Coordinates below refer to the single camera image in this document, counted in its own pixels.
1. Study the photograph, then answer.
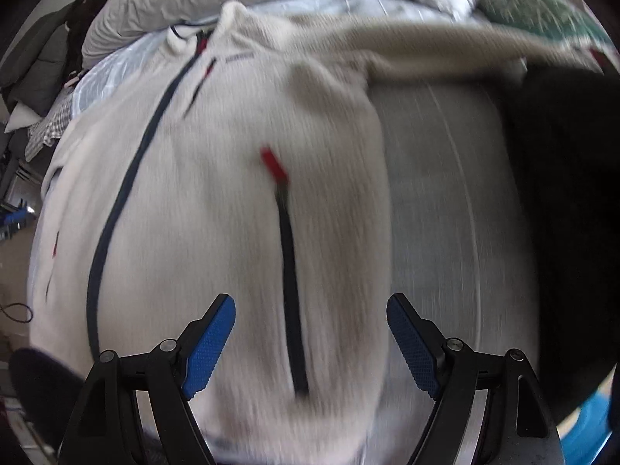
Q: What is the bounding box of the black cable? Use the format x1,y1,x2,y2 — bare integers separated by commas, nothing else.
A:
0,303,34,324

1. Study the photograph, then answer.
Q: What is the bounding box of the dark cloth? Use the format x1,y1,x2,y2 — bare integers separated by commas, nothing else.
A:
504,65,620,427

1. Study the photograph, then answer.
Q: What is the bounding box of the dark grey pillow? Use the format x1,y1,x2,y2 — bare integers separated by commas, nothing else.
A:
0,7,88,102

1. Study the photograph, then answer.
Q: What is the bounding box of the teal knitted cloth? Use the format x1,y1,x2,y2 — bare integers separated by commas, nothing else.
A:
479,0,613,54

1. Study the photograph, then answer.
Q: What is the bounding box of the light blue grid blanket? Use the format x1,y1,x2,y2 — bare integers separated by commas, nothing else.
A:
26,0,548,465

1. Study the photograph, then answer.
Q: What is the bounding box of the dark rounded object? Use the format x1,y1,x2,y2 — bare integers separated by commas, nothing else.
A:
9,348,85,451

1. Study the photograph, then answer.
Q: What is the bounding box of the white fleece zip jacket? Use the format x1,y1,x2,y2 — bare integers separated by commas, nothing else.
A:
26,0,606,462

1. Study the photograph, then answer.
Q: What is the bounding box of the blue floor object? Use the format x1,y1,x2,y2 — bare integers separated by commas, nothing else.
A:
0,203,30,239

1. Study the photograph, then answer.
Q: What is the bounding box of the black garment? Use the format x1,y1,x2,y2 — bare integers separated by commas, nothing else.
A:
65,0,123,78

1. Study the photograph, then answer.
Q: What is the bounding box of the grey checked cloth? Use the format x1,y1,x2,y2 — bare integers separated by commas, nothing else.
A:
26,92,81,160

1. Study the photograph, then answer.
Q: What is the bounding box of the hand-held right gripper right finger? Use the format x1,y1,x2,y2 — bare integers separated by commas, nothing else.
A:
386,293,565,465

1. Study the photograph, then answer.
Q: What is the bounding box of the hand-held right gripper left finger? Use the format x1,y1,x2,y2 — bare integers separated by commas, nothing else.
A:
58,293,238,465

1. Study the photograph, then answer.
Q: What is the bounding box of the blue plastic item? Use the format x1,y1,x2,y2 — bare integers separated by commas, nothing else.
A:
557,392,613,456

